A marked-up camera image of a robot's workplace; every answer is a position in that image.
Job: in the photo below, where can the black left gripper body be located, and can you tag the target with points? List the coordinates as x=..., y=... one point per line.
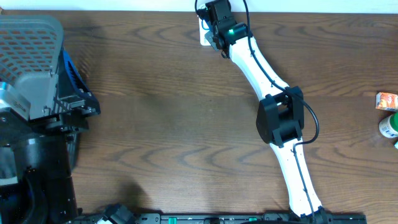
x=62, y=113

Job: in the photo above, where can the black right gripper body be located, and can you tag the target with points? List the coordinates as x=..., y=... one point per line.
x=214, y=29

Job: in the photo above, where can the orange snack packet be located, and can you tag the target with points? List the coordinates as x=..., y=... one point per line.
x=386, y=101

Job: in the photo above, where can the green lid jar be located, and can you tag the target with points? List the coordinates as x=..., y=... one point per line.
x=388, y=126

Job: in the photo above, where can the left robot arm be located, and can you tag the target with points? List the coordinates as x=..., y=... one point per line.
x=44, y=191

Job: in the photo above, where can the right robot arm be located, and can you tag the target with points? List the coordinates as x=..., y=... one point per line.
x=284, y=120

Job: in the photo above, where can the white barcode scanner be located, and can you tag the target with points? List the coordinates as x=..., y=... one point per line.
x=204, y=29

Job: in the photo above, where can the grey plastic mesh basket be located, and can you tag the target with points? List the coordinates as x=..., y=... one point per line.
x=30, y=48

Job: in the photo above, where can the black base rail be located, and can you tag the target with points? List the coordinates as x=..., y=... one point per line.
x=155, y=218

